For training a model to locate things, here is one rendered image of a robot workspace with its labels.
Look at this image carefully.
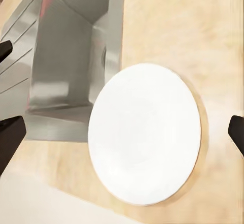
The saucer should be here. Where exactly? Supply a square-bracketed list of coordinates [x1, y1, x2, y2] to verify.
[88, 64, 201, 205]

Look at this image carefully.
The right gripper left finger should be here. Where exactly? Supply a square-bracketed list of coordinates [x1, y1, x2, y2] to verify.
[0, 115, 26, 176]

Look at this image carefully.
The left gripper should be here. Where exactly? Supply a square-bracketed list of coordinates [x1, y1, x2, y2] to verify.
[0, 40, 13, 63]

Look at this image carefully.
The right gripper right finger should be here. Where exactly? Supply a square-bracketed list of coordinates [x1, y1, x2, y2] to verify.
[228, 115, 244, 156]

